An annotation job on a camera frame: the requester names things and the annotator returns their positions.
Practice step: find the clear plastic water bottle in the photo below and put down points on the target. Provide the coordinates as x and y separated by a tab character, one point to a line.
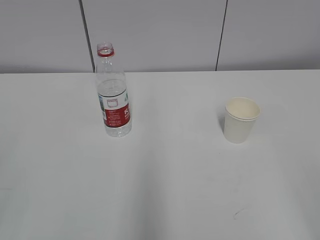
112	91

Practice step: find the white paper cup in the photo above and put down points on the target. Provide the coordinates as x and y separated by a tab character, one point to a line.
240	116

